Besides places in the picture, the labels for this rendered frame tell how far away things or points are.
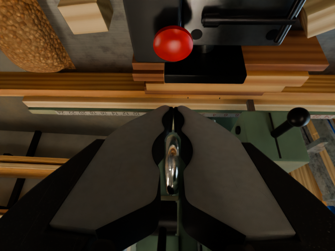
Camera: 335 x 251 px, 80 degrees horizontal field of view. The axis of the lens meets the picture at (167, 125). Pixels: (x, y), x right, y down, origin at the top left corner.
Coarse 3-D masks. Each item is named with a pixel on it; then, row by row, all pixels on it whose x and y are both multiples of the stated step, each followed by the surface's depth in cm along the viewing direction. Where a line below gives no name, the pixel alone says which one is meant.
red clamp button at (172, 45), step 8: (160, 32) 14; (168, 32) 14; (176, 32) 14; (184, 32) 14; (160, 40) 14; (168, 40) 14; (176, 40) 14; (184, 40) 14; (192, 40) 15; (160, 48) 15; (168, 48) 15; (176, 48) 15; (184, 48) 15; (160, 56) 16; (168, 56) 16; (176, 56) 16; (184, 56) 16
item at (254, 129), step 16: (256, 112) 26; (272, 112) 26; (288, 112) 26; (240, 128) 27; (256, 128) 25; (272, 128) 25; (256, 144) 24; (272, 144) 24; (288, 144) 24; (304, 144) 24; (288, 160) 23; (304, 160) 23
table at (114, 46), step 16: (48, 0) 25; (112, 0) 24; (48, 16) 26; (112, 16) 26; (64, 32) 28; (96, 32) 28; (112, 32) 28; (128, 32) 28; (80, 48) 31; (96, 48) 31; (112, 48) 31; (128, 48) 31; (80, 64) 34; (96, 64) 34; (112, 64) 34; (128, 64) 34
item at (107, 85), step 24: (0, 72) 36; (24, 72) 36; (72, 72) 35; (24, 96) 36; (48, 96) 35; (72, 96) 35; (96, 96) 35; (120, 96) 35; (144, 96) 35; (168, 96) 34; (240, 96) 34; (264, 96) 34; (288, 96) 33; (312, 96) 33
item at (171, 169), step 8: (168, 136) 41; (176, 136) 40; (168, 144) 38; (176, 144) 38; (168, 152) 37; (176, 152) 37; (168, 160) 36; (176, 160) 36; (168, 168) 36; (176, 168) 36; (168, 176) 36; (176, 176) 36; (168, 184) 36; (176, 184) 36; (168, 192) 38; (176, 192) 38
